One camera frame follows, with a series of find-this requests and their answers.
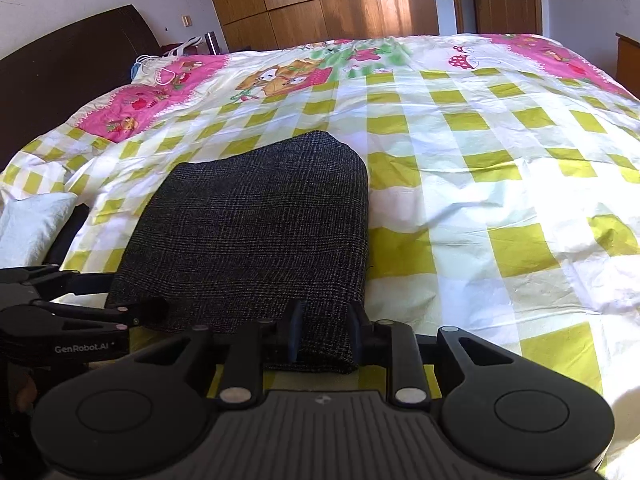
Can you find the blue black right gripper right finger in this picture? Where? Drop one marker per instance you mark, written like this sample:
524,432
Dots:
360,332

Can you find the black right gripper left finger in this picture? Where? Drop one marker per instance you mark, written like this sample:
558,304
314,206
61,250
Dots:
294,321

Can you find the dark grey plaid pants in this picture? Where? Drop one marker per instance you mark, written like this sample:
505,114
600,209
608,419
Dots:
228,242

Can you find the white pillow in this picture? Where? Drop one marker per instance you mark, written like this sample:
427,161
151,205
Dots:
29,226

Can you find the colourful cartoon checkered bedsheet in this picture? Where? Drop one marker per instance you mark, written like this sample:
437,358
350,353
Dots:
503,170

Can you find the dark wooden headboard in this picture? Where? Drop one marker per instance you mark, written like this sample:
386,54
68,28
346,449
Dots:
48,80

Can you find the white bag by wardrobe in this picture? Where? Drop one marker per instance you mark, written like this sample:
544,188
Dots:
198,45

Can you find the wooden wardrobe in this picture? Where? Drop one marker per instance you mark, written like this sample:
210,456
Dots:
278,24

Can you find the wooden side dresser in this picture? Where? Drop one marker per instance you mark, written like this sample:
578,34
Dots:
628,63

